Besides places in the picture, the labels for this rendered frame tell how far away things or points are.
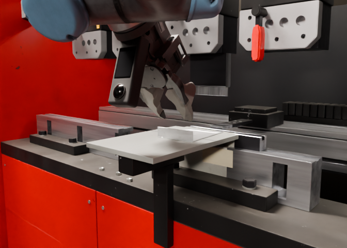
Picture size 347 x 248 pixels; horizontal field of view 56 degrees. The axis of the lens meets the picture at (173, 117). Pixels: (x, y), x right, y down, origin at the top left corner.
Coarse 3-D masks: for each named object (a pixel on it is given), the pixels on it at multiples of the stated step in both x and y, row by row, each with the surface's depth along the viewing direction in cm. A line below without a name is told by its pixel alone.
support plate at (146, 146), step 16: (176, 128) 78; (96, 144) 61; (112, 144) 61; (128, 144) 61; (144, 144) 61; (160, 144) 61; (176, 144) 61; (192, 144) 61; (208, 144) 62; (144, 160) 52; (160, 160) 52
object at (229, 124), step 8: (232, 112) 93; (240, 112) 92; (248, 112) 91; (256, 112) 89; (264, 112) 88; (272, 112) 91; (280, 112) 92; (232, 120) 93; (240, 120) 88; (248, 120) 88; (256, 120) 88; (264, 120) 87; (272, 120) 89; (280, 120) 93; (216, 128) 79; (224, 128) 78; (264, 128) 87
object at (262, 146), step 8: (200, 128) 80; (208, 128) 79; (240, 136) 71; (248, 136) 69; (256, 136) 68; (264, 136) 69; (240, 144) 71; (248, 144) 69; (256, 144) 68; (264, 144) 69
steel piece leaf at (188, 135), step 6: (162, 132) 67; (168, 132) 66; (174, 132) 65; (180, 132) 64; (186, 132) 63; (192, 132) 62; (198, 132) 72; (204, 132) 72; (210, 132) 72; (168, 138) 66; (174, 138) 65; (180, 138) 64; (186, 138) 63; (192, 138) 63; (198, 138) 65
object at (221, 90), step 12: (192, 60) 78; (204, 60) 75; (216, 60) 73; (228, 60) 72; (192, 72) 78; (204, 72) 76; (216, 72) 73; (228, 72) 73; (204, 84) 76; (216, 84) 74; (228, 84) 73
